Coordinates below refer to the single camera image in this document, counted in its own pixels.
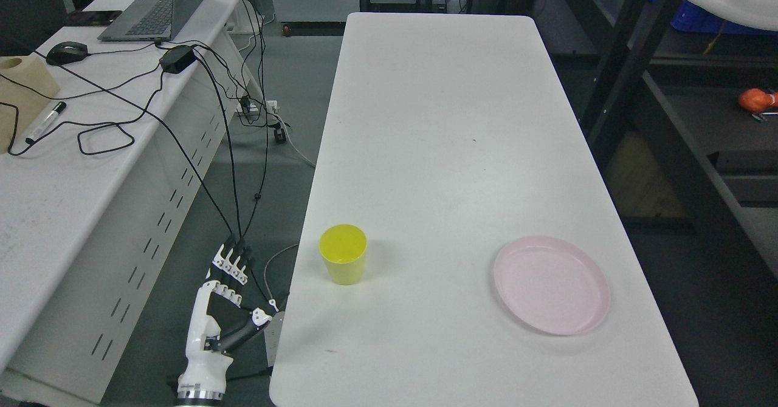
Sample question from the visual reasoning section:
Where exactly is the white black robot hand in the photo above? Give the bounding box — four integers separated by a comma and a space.
175, 234, 281, 406

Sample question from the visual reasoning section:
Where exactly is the yellow plastic cup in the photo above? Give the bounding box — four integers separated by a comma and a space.
318, 224, 368, 286

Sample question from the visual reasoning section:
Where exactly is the black metal shelf rack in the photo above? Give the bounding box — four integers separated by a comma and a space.
564, 0, 777, 275

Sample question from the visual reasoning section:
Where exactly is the orange toy on shelf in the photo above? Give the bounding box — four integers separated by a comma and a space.
737, 88, 777, 114

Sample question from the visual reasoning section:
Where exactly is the white side desk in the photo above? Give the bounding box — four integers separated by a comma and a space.
1, 0, 260, 406

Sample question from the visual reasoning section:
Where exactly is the white power strip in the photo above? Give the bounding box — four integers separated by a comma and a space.
236, 98, 280, 126

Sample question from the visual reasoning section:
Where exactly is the black power adapter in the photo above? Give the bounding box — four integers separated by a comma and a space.
159, 45, 196, 74

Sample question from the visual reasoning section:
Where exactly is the black white marker pen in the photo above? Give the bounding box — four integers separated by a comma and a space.
25, 101, 67, 145

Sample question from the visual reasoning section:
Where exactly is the beige cardboard box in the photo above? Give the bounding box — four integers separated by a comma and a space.
1, 55, 60, 154

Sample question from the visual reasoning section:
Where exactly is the black computer mouse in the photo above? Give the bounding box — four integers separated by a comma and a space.
45, 41, 90, 66

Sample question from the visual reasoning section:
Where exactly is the grey laptop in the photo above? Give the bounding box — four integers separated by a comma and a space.
98, 0, 203, 42

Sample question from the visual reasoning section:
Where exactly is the black smartphone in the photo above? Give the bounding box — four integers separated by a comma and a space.
63, 10, 123, 27

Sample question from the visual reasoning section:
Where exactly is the pink plastic plate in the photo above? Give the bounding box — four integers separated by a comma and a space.
492, 235, 611, 336

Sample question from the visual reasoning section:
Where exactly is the grey office chair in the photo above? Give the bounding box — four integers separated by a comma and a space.
1, 0, 75, 56

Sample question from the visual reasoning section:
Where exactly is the blue plastic crate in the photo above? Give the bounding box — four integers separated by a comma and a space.
670, 0, 776, 36

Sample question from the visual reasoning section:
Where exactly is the black looped cable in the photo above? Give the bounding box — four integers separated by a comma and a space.
77, 121, 136, 156

